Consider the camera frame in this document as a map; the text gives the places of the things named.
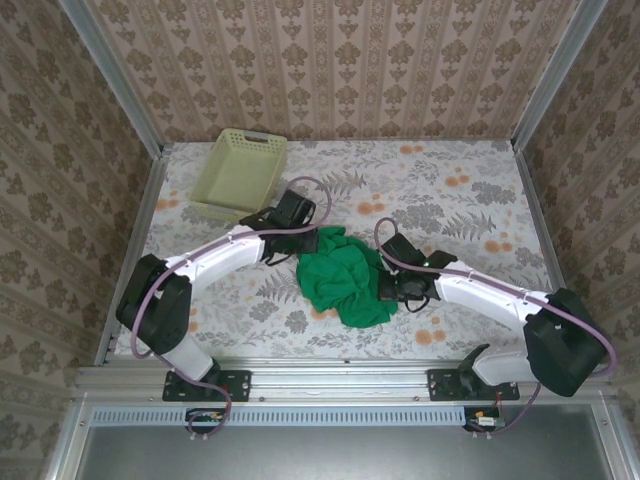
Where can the green t-shirt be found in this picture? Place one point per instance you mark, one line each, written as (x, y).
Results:
(340, 280)

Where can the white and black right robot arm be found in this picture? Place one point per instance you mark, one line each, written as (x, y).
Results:
(480, 295)

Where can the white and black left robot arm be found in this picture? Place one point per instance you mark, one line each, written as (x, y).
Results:
(225, 255)

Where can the pale yellow plastic basket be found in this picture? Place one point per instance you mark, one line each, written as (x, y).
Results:
(240, 170)

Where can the floral tablecloth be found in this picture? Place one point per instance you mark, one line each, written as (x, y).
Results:
(400, 175)

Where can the small connector board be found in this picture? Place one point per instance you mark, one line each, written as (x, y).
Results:
(205, 419)
(485, 420)

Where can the grey metal panel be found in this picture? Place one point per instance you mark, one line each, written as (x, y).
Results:
(340, 455)

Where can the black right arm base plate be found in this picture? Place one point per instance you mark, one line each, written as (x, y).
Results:
(440, 385)

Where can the aluminium mounting rail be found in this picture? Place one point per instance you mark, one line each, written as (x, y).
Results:
(340, 380)

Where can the aluminium table side rail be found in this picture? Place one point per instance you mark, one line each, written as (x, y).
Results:
(145, 210)
(537, 210)

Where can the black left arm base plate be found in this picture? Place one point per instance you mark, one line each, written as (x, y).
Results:
(240, 385)

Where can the aluminium frame post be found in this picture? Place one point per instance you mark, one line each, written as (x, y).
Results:
(555, 75)
(115, 80)

